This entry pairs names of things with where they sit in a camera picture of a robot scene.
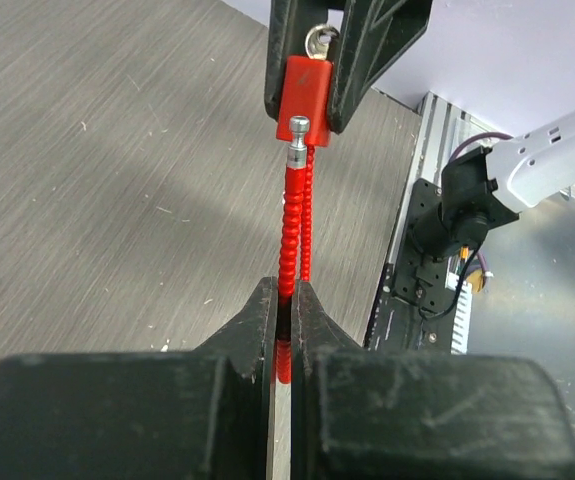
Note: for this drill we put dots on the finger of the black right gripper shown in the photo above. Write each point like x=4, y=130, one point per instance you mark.
x=374, y=34
x=289, y=23

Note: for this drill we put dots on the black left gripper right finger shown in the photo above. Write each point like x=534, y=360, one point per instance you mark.
x=361, y=414

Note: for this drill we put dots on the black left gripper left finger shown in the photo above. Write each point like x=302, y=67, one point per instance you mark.
x=205, y=413

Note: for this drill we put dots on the silver key with ring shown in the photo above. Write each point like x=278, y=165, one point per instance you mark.
x=320, y=41

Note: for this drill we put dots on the red cable padlock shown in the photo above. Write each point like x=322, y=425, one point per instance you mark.
x=302, y=124

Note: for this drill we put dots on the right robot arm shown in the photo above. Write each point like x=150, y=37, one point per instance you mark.
x=488, y=188

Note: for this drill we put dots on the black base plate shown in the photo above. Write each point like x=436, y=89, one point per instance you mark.
x=412, y=308

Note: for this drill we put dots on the slotted cable duct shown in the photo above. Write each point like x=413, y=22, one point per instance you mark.
x=473, y=284

